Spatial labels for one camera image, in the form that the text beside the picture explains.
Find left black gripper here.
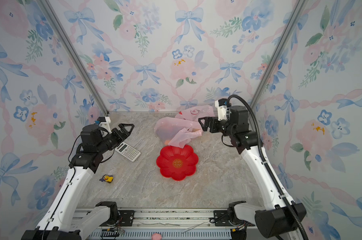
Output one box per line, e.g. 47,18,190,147
97,123,134,156

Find pink plastic bag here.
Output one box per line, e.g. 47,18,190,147
154,105,215,148

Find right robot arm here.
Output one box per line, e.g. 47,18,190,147
198,106,306,239

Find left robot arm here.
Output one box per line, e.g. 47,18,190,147
22,124,135,240

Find white calculator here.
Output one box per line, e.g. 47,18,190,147
116,142,141,162

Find red flower-shaped plate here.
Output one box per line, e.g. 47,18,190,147
156,145,199,181

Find small yellow black object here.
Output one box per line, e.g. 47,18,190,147
100,175,114,183

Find pink small object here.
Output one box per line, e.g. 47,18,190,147
151,233,163,240

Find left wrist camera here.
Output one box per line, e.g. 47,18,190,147
95,117,112,134

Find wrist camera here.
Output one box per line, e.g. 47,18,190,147
214,99,229,121
95,117,112,134

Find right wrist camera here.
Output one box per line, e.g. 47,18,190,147
214,99,229,121

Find black corrugated cable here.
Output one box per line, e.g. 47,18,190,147
227,94,310,240

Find left corner aluminium post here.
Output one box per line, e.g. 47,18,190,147
37,0,110,116

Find corner aluminium post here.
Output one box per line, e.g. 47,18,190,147
250,0,307,112
37,0,110,116

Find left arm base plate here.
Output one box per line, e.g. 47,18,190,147
116,210,135,227

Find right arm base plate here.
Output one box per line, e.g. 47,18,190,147
210,210,235,227

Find right corner aluminium post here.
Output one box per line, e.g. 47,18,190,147
250,0,307,112

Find aluminium front rail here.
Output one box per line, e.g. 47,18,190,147
41,206,304,240

